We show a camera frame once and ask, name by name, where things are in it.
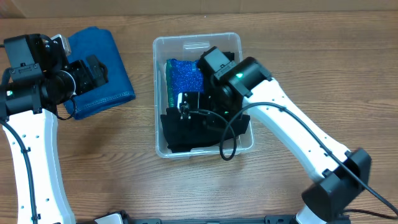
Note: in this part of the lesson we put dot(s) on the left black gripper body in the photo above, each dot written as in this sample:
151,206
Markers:
83,79

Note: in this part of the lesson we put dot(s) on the blue denim cloth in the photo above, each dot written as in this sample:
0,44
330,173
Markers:
118,89

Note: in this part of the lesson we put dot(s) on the black cloth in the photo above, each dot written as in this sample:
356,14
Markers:
185,140
230,55

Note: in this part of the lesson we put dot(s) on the blue glitter cloth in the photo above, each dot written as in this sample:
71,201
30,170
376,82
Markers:
182,76

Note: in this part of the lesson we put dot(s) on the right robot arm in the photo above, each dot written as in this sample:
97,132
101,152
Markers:
338,174

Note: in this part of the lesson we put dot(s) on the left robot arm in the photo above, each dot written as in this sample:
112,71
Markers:
39,79

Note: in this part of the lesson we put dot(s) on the clear plastic container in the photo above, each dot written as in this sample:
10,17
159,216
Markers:
184,47

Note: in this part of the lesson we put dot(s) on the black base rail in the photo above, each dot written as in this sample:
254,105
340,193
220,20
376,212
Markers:
123,218

